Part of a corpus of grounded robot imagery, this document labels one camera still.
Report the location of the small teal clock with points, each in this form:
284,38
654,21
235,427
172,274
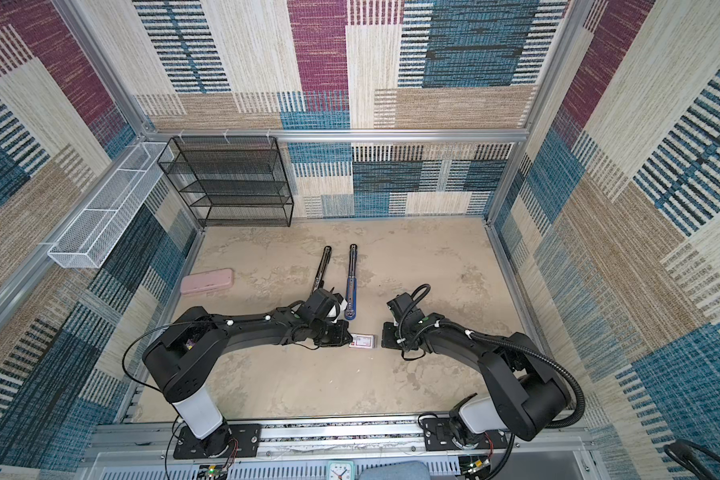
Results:
341,470

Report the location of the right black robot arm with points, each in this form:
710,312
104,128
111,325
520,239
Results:
530,391

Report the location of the black stapler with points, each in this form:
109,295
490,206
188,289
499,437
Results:
318,281

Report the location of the blue stapler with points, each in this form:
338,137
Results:
351,287

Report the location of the aluminium mounting rail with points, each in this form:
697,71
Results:
278,440

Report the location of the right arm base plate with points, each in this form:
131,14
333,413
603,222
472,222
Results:
447,433

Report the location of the white wire mesh basket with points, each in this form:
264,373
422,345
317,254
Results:
90,238

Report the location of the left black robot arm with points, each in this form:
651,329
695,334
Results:
181,359

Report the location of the black wire shelf rack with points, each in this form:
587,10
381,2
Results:
230,181

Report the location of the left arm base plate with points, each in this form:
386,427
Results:
228,441

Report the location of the red white staples box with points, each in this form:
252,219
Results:
363,341

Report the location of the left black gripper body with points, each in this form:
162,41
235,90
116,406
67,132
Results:
333,334

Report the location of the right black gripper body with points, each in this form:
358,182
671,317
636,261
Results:
391,336

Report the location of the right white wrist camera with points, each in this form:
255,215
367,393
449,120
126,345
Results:
404,307

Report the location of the pink pencil case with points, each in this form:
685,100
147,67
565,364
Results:
208,281

